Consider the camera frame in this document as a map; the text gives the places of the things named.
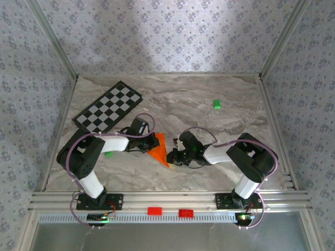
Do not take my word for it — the orange paper sheet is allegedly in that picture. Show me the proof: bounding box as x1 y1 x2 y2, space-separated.
146 132 170 168

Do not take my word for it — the black grey chessboard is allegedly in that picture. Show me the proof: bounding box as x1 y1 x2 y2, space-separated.
72 80 144 134

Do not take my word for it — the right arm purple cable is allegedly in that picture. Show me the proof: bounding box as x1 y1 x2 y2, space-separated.
179 127 278 231

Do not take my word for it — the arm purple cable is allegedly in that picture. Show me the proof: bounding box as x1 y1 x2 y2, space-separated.
179 127 278 231
66 112 157 230

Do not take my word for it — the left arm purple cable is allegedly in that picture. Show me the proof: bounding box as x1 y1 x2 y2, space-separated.
66 112 157 230

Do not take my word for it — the aluminium mounting rail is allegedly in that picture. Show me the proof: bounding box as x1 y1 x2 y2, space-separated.
27 190 314 213

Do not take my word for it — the grey slotted cable duct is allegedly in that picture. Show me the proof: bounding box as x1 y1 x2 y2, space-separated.
38 212 238 224

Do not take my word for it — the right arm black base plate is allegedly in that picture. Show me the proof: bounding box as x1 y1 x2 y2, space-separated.
215 192 263 210

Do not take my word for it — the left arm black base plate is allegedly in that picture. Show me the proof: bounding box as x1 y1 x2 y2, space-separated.
76 193 124 211

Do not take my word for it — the aluminium side rail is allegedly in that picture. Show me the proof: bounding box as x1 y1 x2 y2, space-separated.
40 75 79 193
258 74 300 191

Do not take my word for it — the aluminium corner post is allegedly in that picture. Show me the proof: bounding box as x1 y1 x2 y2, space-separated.
258 0 314 81
26 0 80 81

